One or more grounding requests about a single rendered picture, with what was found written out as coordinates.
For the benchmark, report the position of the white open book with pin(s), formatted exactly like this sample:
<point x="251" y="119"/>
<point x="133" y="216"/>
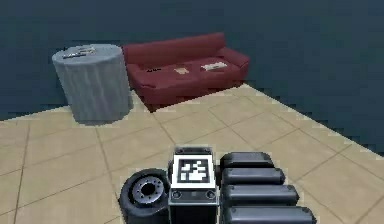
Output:
<point x="213" y="66"/>

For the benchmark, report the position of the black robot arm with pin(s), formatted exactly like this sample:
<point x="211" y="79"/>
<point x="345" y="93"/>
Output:
<point x="246" y="193"/>

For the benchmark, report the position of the red sofa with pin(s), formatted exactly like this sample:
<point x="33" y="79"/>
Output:
<point x="186" y="73"/>

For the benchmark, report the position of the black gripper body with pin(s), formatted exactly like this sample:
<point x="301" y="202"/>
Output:
<point x="146" y="191"/>

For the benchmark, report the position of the tan flat square object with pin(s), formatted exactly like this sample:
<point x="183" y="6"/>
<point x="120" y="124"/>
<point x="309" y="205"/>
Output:
<point x="181" y="70"/>

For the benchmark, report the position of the grey cloth-covered round table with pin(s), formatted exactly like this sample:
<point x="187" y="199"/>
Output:
<point x="93" y="86"/>

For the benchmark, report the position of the black remote control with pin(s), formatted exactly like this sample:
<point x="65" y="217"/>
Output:
<point x="154" y="70"/>

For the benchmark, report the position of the dark flat object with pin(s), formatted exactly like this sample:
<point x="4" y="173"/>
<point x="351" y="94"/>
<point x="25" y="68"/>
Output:
<point x="71" y="55"/>

